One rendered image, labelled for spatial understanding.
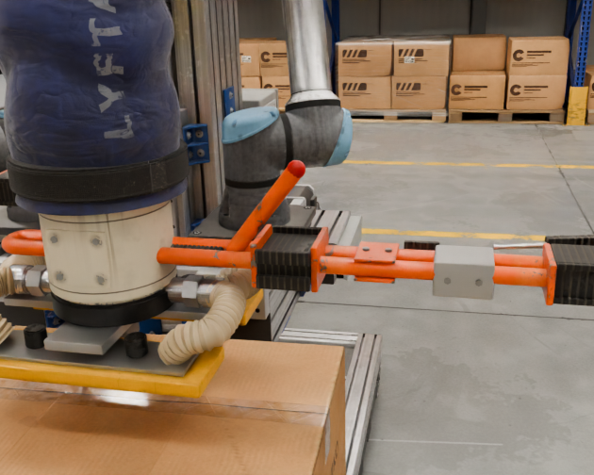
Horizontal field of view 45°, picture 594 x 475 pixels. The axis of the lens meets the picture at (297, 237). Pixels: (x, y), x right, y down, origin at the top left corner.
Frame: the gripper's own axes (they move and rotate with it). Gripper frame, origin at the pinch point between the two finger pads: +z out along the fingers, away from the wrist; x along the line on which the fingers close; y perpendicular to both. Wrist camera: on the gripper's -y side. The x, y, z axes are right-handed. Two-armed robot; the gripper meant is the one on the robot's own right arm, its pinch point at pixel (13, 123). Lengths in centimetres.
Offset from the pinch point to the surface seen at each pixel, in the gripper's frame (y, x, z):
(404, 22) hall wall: 4, 818, 30
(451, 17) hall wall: 61, 818, 25
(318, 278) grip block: 59, -30, 13
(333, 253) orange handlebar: 60, -25, 11
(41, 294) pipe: 18.9, -27.5, 18.6
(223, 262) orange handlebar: 47, -29, 11
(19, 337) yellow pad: 19.3, -34.4, 21.8
